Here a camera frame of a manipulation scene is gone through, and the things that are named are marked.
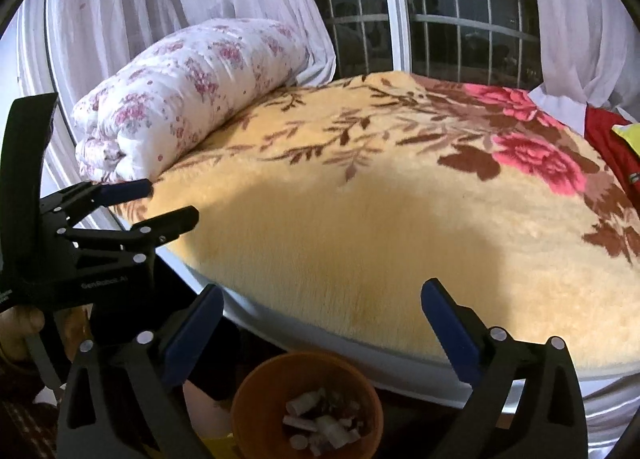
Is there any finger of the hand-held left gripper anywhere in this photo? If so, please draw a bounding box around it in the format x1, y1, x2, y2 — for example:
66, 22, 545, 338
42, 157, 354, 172
40, 178, 154, 228
57, 205, 201, 266

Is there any small white bottle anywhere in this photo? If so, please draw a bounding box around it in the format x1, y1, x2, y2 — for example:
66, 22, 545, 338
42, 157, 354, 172
315, 415, 361, 446

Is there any person's left hand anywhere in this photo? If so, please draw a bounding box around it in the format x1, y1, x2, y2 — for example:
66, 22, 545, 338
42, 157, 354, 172
0, 306, 47, 365

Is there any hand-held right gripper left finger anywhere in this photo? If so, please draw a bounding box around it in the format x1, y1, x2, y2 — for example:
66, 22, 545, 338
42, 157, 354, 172
56, 284, 226, 459

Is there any white squeeze tube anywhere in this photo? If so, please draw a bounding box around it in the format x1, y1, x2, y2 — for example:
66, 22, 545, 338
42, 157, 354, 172
286, 390, 326, 415

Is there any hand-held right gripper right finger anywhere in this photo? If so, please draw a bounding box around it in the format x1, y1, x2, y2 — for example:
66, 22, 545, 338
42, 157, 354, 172
420, 278, 588, 459

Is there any white bed sheet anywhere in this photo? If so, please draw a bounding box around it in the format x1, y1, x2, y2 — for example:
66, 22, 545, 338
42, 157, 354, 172
115, 216, 640, 442

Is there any yellow floral blanket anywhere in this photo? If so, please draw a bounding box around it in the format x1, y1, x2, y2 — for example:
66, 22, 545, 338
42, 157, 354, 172
107, 71, 640, 375

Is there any yellow packet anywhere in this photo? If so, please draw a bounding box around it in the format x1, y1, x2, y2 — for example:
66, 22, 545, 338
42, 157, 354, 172
612, 121, 640, 160

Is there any rolled floral quilt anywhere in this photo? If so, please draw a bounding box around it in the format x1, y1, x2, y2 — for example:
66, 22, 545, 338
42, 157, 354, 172
71, 18, 312, 184

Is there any red cloth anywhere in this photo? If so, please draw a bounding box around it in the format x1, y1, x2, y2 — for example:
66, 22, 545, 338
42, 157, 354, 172
585, 106, 640, 210

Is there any orange waste bin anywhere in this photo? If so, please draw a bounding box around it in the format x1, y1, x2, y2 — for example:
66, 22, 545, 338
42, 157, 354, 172
231, 351, 385, 459

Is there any barred window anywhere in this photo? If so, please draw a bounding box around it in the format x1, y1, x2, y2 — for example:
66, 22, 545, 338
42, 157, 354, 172
292, 0, 546, 87

